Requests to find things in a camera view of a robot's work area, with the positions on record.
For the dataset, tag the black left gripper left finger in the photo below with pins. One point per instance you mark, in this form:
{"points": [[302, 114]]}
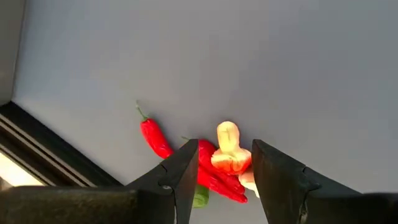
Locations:
{"points": [[180, 174]]}

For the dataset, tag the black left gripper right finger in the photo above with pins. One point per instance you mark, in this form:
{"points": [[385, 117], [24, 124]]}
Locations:
{"points": [[280, 186]]}

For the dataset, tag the green toy pepper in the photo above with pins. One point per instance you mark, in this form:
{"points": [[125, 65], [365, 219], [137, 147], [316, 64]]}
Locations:
{"points": [[200, 197]]}

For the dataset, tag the red chilli pepper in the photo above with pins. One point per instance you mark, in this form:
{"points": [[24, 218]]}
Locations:
{"points": [[154, 137], [205, 155], [224, 191]]}

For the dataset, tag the cream toy mushroom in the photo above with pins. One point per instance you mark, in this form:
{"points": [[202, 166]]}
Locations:
{"points": [[248, 180]]}

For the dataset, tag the red-capped toy mushroom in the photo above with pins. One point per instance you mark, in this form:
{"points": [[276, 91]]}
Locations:
{"points": [[230, 149]]}

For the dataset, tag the grey table mat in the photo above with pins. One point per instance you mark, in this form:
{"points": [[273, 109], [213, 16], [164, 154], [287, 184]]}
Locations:
{"points": [[280, 77]]}

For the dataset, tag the black aluminium table frame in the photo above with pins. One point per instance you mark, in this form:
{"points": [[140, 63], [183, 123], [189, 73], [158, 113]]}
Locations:
{"points": [[46, 146]]}

